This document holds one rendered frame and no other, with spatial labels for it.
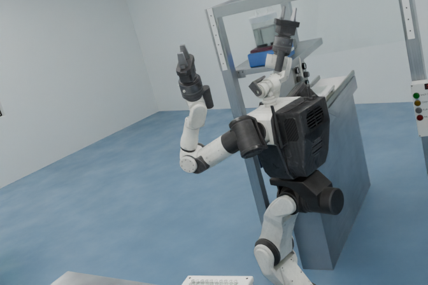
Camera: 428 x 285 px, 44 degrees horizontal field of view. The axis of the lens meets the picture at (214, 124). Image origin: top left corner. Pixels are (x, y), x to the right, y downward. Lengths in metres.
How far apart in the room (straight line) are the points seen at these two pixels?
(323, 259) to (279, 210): 1.16
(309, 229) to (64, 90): 5.32
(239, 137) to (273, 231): 0.61
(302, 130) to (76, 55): 6.32
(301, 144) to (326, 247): 1.40
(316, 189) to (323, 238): 1.15
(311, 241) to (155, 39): 5.70
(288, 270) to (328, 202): 0.53
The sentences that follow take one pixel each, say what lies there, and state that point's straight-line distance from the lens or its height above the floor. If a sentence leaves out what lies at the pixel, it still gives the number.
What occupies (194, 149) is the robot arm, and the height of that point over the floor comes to 1.24.
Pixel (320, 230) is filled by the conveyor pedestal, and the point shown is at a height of 0.28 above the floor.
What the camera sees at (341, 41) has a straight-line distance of 2.67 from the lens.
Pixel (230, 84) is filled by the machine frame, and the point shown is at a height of 1.31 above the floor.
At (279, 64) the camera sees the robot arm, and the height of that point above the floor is 1.43.
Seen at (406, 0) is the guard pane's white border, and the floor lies 1.57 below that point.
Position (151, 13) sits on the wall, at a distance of 8.48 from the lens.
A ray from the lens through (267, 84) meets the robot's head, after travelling 2.23.
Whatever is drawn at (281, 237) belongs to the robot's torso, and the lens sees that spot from 2.51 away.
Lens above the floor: 1.88
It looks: 15 degrees down
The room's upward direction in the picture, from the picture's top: 15 degrees counter-clockwise
